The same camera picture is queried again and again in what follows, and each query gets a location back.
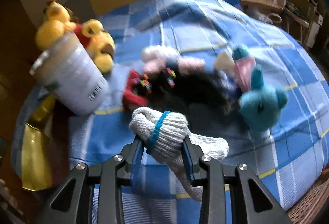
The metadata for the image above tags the white grey knit sock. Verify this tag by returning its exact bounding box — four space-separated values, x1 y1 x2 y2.
129 107 229 202

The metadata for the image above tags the red christmas sock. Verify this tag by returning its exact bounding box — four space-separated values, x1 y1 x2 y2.
122 69 152 111

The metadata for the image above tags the teal plush toy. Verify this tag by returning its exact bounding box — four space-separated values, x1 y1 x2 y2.
232 46 288 133

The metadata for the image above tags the blue checkered tablecloth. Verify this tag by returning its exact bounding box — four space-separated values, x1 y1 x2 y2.
12 0 328 211

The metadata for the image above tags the gold box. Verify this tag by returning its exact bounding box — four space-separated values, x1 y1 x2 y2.
21 95 55 192

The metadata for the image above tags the white protein powder can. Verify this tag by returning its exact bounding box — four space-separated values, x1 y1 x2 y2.
30 32 109 115

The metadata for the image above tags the woven rattan chair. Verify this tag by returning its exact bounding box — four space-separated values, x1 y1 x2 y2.
287 179 328 223

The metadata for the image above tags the yellow giraffe plush toy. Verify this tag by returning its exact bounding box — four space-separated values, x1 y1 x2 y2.
35 0 115 74

